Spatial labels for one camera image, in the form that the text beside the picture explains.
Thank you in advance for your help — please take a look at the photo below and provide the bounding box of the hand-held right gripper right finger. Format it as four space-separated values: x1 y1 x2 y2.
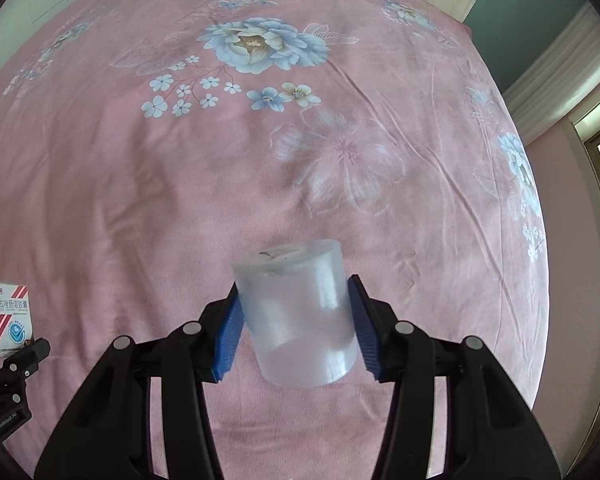
347 275 563 480

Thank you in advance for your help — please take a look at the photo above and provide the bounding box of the pink floral bedsheet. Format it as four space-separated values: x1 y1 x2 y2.
0 0 548 480

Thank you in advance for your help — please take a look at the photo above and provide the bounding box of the cream curtain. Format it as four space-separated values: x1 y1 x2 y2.
502 2 600 121

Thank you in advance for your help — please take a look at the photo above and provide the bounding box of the white printed carton box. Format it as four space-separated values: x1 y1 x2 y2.
0 280 31 359

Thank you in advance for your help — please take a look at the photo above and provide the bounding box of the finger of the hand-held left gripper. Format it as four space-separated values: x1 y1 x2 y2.
0 338 51 418

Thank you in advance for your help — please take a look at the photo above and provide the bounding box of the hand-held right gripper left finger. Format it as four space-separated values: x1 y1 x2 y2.
32 282 246 480

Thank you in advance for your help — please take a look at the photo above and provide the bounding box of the clear plastic cup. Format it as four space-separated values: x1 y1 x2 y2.
231 240 358 390

